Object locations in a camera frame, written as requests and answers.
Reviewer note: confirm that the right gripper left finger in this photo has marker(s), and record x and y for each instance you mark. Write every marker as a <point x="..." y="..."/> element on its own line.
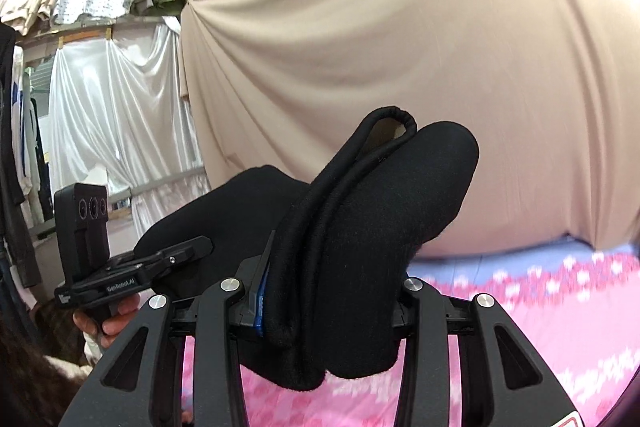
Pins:
<point x="139" y="380"/>

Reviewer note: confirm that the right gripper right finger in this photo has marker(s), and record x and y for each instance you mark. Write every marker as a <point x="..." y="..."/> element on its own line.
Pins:
<point x="504" y="380"/>

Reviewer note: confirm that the black pants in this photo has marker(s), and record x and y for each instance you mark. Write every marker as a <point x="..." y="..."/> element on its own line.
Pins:
<point x="338" y="246"/>

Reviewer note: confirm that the beige fabric backdrop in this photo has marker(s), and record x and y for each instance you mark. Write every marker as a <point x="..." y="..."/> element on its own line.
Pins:
<point x="549" y="88"/>

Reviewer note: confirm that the person's left hand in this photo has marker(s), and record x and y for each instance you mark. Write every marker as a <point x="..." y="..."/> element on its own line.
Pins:
<point x="106" y="332"/>

